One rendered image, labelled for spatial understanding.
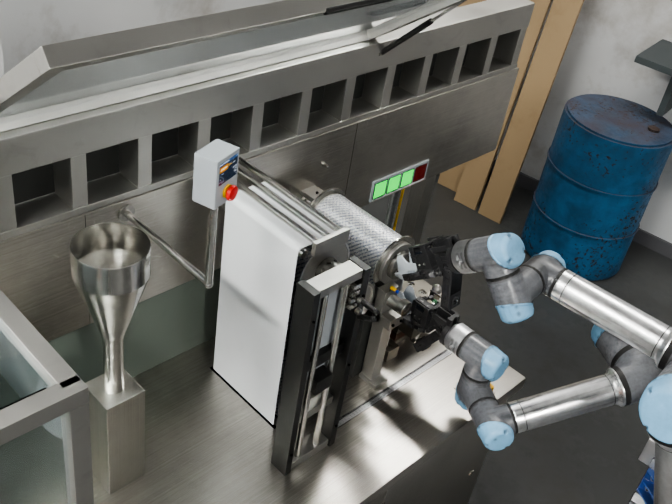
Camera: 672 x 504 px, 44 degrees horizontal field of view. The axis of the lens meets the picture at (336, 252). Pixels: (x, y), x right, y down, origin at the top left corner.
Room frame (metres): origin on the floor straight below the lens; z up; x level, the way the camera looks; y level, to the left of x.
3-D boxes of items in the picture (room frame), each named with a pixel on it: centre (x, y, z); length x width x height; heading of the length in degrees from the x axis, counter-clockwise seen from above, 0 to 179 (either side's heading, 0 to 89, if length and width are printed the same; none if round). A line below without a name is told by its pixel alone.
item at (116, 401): (1.15, 0.40, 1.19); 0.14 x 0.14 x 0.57
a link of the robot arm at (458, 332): (1.56, -0.33, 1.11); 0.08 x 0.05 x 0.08; 140
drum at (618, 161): (3.75, -1.25, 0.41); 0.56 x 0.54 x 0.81; 58
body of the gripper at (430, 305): (1.61, -0.27, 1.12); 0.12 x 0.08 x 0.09; 50
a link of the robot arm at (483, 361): (1.51, -0.40, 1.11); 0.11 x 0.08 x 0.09; 50
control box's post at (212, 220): (1.24, 0.23, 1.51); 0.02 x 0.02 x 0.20
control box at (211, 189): (1.24, 0.23, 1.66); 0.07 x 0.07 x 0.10; 68
